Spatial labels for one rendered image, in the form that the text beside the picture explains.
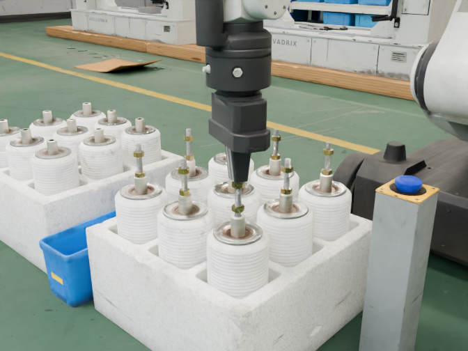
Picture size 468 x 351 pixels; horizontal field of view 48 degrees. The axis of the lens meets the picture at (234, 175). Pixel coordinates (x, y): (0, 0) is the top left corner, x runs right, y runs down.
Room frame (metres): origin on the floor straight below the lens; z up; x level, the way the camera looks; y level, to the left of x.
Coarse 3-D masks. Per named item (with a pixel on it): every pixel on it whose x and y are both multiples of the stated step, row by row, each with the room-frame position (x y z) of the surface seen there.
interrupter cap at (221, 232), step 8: (224, 224) 0.73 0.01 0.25; (248, 224) 0.74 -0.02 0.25; (256, 224) 0.73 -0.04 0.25; (216, 232) 0.71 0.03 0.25; (224, 232) 0.71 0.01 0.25; (248, 232) 0.71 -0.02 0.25; (256, 232) 0.71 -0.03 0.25; (224, 240) 0.68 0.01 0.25; (232, 240) 0.68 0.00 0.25; (240, 240) 0.68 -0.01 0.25; (248, 240) 0.68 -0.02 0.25; (256, 240) 0.68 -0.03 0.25
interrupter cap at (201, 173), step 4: (176, 168) 0.98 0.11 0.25; (196, 168) 0.98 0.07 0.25; (200, 168) 0.98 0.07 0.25; (204, 168) 0.98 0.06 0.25; (172, 172) 0.96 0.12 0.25; (176, 172) 0.96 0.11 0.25; (196, 172) 0.97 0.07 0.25; (200, 172) 0.96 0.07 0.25; (204, 172) 0.96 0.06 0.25; (208, 172) 0.96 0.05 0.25; (172, 176) 0.94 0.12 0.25; (176, 176) 0.94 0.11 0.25; (180, 176) 0.94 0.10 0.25; (188, 176) 0.95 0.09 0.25; (192, 176) 0.95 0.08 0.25; (196, 176) 0.94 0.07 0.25; (200, 176) 0.94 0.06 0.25; (204, 176) 0.94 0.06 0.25; (180, 180) 0.92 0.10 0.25; (188, 180) 0.92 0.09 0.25; (192, 180) 0.92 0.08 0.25; (196, 180) 0.92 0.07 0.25
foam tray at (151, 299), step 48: (96, 240) 0.84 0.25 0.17; (336, 240) 0.82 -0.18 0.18; (96, 288) 0.86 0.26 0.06; (144, 288) 0.75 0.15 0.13; (192, 288) 0.67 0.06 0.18; (288, 288) 0.68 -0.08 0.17; (336, 288) 0.78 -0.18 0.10; (144, 336) 0.76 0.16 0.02; (192, 336) 0.67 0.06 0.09; (240, 336) 0.60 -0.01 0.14; (288, 336) 0.68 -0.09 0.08
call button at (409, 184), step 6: (396, 180) 0.73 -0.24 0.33; (402, 180) 0.73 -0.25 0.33; (408, 180) 0.73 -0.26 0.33; (414, 180) 0.73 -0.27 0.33; (420, 180) 0.73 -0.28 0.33; (402, 186) 0.72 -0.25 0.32; (408, 186) 0.72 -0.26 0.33; (414, 186) 0.71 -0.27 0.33; (420, 186) 0.72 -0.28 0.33; (408, 192) 0.72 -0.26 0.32
